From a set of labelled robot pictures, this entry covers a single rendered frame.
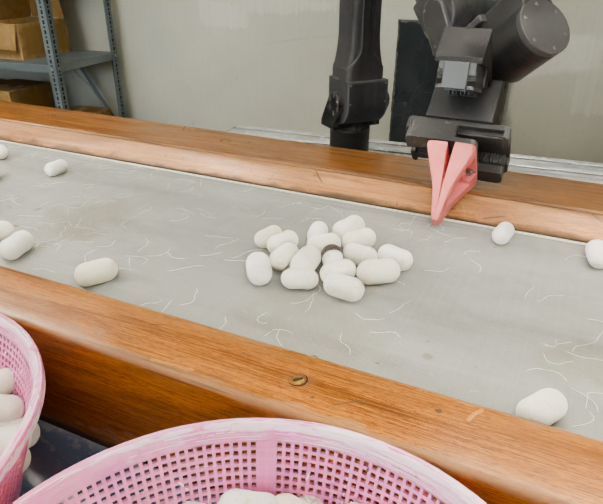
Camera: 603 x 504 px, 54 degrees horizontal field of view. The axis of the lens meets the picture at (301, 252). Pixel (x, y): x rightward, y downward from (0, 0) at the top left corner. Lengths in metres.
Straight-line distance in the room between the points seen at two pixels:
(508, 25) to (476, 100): 0.07
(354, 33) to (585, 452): 0.66
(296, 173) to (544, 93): 1.89
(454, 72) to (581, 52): 1.94
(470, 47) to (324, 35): 2.06
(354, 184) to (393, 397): 0.37
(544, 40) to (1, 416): 0.54
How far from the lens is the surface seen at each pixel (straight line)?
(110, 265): 0.52
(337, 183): 0.68
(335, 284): 0.47
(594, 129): 2.55
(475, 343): 0.45
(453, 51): 0.58
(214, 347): 0.39
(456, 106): 0.62
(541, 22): 0.63
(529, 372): 0.43
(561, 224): 0.63
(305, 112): 2.71
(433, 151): 0.60
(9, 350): 0.44
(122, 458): 0.32
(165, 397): 0.39
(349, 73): 0.88
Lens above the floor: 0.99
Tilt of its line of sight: 27 degrees down
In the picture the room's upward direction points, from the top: straight up
